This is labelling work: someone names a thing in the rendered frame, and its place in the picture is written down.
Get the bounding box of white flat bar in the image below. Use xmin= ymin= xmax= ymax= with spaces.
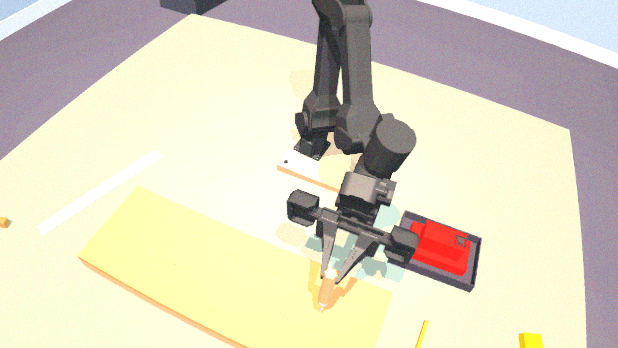
xmin=36 ymin=150 xmax=162 ymax=236

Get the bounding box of red rectangular block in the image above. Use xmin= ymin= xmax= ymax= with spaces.
xmin=410 ymin=221 xmax=470 ymax=277

